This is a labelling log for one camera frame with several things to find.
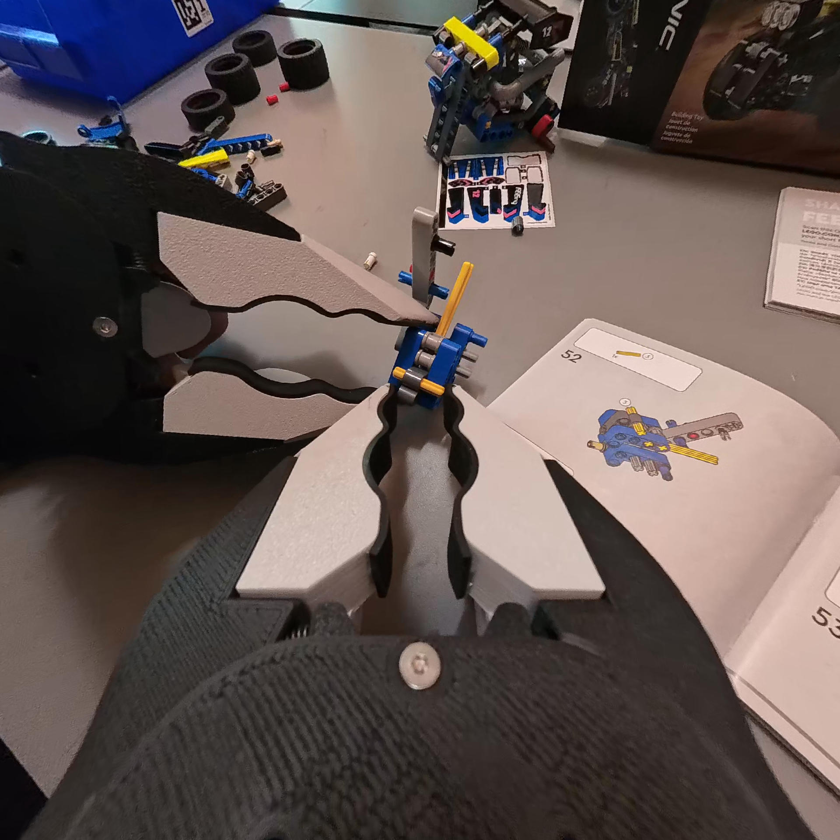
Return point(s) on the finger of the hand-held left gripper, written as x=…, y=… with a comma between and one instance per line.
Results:
x=262, y=262
x=249, y=413

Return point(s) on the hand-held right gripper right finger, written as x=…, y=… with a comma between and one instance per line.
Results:
x=525, y=525

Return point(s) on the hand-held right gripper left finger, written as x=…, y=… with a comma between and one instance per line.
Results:
x=308, y=525

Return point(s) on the blue toy brick assembly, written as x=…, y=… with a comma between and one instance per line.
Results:
x=446, y=354

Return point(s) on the long yellow toy axle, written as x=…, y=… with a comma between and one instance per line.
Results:
x=455, y=298

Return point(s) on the toy set box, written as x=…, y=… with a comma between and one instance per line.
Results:
x=722, y=79

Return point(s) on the person's left hand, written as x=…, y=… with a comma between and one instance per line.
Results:
x=213, y=331

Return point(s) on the pile of loose toy pieces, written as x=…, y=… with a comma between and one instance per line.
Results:
x=216, y=157

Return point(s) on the open instruction booklet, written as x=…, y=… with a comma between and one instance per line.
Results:
x=656, y=525

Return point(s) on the sticker sheet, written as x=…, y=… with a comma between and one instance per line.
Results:
x=492, y=190

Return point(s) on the blue plastic bin with tag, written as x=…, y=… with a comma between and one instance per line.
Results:
x=98, y=46

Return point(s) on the partly built toy car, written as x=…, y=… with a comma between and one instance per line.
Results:
x=472, y=105

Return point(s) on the thick printed leaflet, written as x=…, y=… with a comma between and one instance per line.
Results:
x=807, y=262

